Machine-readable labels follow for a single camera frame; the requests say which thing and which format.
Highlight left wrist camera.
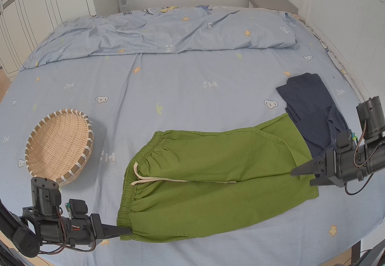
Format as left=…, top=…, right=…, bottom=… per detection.
left=67, top=198, right=91, bottom=220

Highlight green shorts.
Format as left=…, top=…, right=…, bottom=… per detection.
left=117, top=113, right=319, bottom=243

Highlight white wardrobe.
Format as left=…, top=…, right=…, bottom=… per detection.
left=0, top=0, right=97, bottom=76

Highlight black cable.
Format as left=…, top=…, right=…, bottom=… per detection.
left=345, top=179, right=369, bottom=196
left=37, top=236, right=97, bottom=256

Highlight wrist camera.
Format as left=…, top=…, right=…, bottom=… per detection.
left=336, top=130, right=353, bottom=154
left=67, top=198, right=91, bottom=220

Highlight pale blue quilt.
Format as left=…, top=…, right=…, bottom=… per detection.
left=19, top=4, right=301, bottom=71

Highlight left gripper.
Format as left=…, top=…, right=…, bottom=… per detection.
left=61, top=213, right=103, bottom=249

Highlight dark blue garment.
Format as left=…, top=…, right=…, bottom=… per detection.
left=276, top=72, right=351, bottom=158

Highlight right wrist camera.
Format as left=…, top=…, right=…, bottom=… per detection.
left=336, top=130, right=353, bottom=154

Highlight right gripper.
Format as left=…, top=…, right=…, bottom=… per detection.
left=291, top=149, right=368, bottom=188

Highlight round woven basket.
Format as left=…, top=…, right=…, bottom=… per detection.
left=25, top=109, right=94, bottom=186

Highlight grey bedside table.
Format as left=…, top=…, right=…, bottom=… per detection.
left=246, top=0, right=298, bottom=14

